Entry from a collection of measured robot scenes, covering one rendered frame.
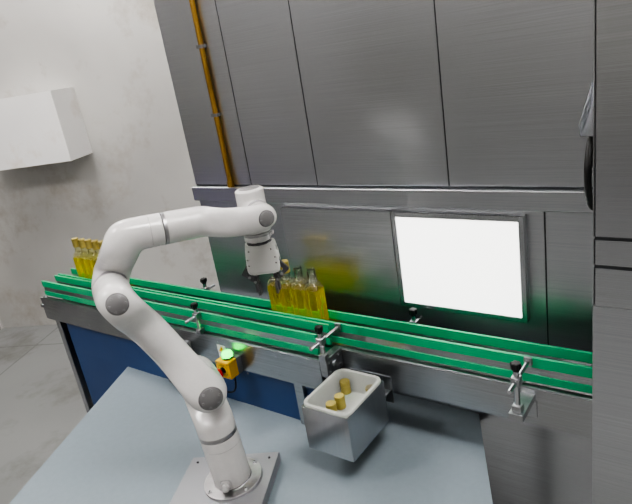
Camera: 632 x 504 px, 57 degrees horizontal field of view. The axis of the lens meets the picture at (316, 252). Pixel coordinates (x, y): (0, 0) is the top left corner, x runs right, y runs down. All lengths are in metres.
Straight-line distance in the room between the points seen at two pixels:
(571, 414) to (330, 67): 1.26
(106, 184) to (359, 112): 3.50
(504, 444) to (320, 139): 1.23
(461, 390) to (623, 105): 0.98
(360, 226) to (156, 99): 3.05
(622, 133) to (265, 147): 1.30
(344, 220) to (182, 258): 3.17
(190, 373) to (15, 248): 4.26
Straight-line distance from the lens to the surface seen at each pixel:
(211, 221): 1.61
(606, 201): 1.31
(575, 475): 2.19
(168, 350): 1.69
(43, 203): 5.50
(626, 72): 1.26
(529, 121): 1.71
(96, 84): 5.00
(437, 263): 1.90
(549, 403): 1.78
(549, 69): 1.67
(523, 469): 2.25
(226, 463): 1.90
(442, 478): 1.93
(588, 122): 1.50
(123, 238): 1.59
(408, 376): 1.93
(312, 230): 2.12
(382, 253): 1.98
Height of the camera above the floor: 2.03
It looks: 19 degrees down
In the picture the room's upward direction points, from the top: 10 degrees counter-clockwise
